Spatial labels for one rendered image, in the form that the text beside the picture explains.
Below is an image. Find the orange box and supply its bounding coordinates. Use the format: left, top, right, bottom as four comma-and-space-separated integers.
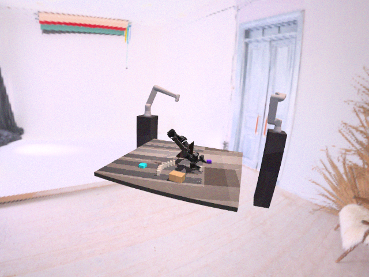
168, 170, 186, 183

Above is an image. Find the cyan block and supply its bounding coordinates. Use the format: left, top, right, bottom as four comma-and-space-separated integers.
138, 163, 147, 169

